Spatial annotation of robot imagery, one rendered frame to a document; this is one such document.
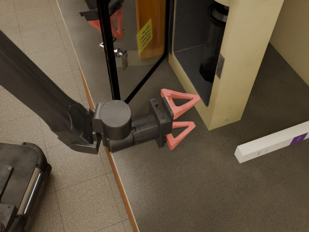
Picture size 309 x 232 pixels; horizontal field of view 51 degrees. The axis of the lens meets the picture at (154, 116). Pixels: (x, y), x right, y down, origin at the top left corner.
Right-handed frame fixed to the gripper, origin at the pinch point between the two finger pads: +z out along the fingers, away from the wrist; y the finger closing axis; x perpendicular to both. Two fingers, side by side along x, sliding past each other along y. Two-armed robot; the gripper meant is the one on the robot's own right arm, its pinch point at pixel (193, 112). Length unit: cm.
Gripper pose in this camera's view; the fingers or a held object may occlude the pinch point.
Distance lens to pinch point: 71.2
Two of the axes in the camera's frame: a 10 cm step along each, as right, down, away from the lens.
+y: 0.1, -5.9, -8.1
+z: 9.3, -2.9, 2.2
